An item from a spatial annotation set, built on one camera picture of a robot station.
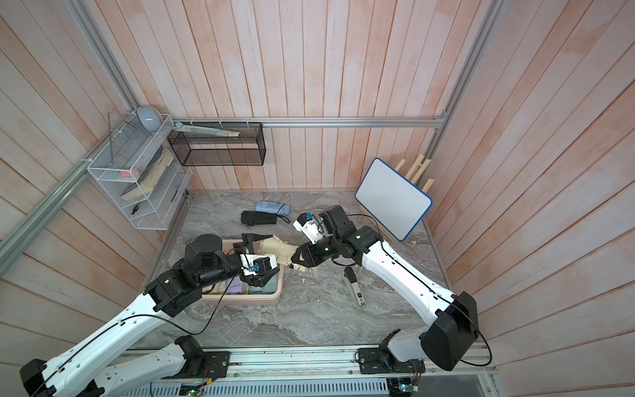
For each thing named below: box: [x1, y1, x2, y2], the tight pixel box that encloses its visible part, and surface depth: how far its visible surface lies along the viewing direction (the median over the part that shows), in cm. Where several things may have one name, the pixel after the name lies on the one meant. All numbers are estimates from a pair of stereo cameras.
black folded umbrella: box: [240, 210, 277, 226], surface depth 109 cm
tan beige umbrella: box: [259, 234, 308, 273], surface depth 73 cm
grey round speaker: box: [136, 105, 163, 134], surface depth 85 cm
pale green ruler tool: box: [172, 121, 241, 138], surface depth 92 cm
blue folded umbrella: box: [254, 200, 292, 218], surface depth 112 cm
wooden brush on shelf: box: [120, 146, 175, 201], surface depth 83 cm
